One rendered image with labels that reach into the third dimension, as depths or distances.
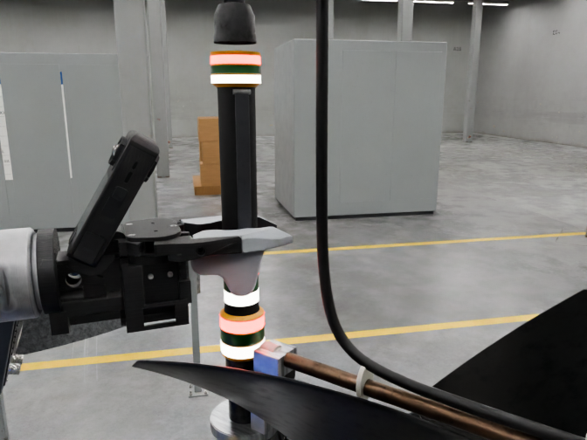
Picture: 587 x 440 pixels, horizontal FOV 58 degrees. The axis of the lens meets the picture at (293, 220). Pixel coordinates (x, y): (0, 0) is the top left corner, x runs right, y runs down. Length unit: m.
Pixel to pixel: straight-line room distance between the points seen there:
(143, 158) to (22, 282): 0.13
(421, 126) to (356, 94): 0.98
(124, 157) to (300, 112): 6.22
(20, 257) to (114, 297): 0.08
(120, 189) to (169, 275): 0.08
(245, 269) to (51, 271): 0.16
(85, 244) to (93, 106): 6.14
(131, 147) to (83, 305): 0.14
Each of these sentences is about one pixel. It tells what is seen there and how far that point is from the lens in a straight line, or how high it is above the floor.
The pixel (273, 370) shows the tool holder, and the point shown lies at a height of 1.36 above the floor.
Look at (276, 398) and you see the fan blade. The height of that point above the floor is 1.41.
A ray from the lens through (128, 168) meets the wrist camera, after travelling 0.44.
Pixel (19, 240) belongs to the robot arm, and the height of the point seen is 1.50.
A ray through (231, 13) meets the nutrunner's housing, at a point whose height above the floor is 1.67.
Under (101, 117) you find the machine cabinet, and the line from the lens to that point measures 6.57.
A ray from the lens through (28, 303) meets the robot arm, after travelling 0.46.
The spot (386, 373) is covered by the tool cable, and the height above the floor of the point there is 1.39.
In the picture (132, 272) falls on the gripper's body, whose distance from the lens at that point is 0.45.
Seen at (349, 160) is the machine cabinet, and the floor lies 0.78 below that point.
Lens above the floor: 1.61
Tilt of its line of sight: 14 degrees down
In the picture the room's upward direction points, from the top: straight up
